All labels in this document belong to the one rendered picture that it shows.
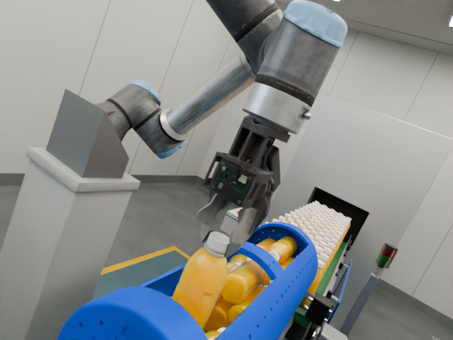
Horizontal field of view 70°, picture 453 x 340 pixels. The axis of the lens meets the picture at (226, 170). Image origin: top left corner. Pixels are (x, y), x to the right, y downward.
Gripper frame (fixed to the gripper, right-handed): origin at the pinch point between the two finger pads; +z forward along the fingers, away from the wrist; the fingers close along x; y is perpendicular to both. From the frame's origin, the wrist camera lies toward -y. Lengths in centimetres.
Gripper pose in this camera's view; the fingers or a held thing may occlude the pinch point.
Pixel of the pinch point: (219, 241)
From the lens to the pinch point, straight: 54.1
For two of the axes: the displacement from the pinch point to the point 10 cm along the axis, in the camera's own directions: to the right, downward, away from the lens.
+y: -4.2, -0.2, -9.1
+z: -4.1, 9.0, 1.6
